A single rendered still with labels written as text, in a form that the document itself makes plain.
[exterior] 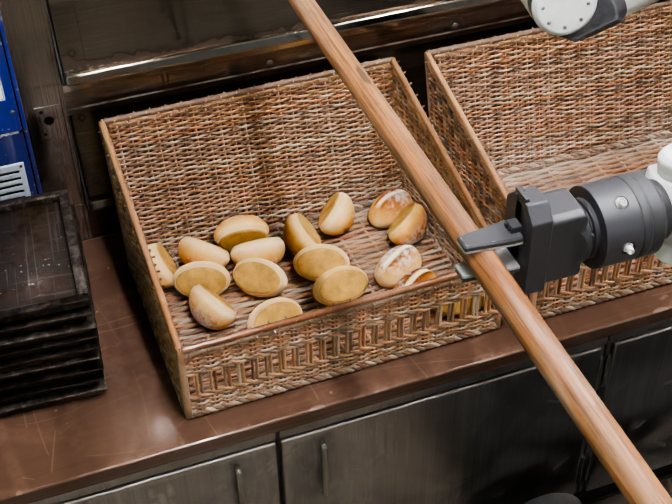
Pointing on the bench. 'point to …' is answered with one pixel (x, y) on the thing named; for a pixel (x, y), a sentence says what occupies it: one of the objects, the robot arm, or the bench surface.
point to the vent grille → (13, 182)
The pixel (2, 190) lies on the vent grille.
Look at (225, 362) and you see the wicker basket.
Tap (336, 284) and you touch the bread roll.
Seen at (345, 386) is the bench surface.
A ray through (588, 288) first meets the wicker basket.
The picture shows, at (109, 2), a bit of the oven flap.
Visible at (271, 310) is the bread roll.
